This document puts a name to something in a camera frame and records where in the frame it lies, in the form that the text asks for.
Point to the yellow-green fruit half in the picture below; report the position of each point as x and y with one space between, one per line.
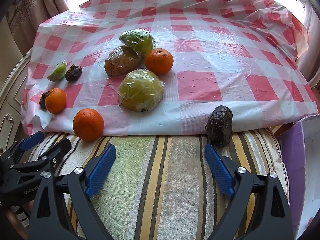
140 91

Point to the small orange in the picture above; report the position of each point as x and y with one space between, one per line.
55 100

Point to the purple cardboard box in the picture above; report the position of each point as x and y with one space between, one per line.
290 155

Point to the large orange with stem dimple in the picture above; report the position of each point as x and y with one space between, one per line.
159 61

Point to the brownish fruit piece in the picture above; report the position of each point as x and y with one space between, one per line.
121 62

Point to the medium orange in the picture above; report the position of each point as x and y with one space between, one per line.
88 124

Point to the brown paisley curtain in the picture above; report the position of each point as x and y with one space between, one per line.
30 2

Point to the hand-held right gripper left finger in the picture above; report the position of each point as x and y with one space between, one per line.
100 171

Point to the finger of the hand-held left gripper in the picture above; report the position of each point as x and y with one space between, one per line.
55 152
32 138

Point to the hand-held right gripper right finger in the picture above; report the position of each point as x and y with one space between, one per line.
220 172

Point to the striped towel blanket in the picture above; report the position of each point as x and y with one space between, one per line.
162 180

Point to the cream carved cabinet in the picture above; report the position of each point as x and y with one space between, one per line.
10 110

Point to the red white checked plastic tablecloth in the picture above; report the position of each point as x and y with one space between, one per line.
200 55

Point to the dark green fruit half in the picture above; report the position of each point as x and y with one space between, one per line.
136 41

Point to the large dark wrinkled passion fruit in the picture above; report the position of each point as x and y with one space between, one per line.
220 127

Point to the small green fruit wedge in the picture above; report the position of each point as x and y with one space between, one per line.
58 72

